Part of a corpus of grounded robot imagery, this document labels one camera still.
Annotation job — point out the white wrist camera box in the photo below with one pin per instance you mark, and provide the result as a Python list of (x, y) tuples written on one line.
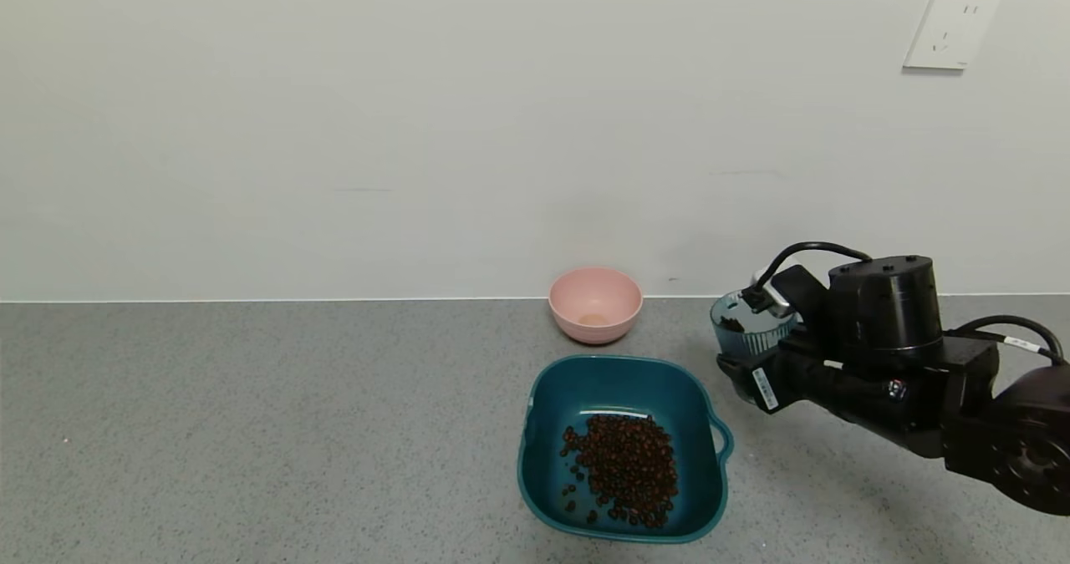
[(773, 301)]

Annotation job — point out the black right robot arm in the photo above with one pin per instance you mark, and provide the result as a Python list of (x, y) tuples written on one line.
[(886, 305)]

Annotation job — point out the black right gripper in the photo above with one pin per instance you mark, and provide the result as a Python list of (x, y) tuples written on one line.
[(762, 388)]

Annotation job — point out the pink ribbed bowl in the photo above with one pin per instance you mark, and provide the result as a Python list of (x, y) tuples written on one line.
[(595, 305)]

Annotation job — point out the brown beans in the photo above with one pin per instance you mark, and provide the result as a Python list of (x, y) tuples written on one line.
[(627, 464)]

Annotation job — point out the transparent blue measuring cup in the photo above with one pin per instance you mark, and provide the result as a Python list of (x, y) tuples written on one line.
[(740, 342)]

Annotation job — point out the white wall socket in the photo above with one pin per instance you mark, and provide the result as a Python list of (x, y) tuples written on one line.
[(951, 29)]

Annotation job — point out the teal square plastic basin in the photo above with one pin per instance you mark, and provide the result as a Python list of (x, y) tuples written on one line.
[(623, 388)]

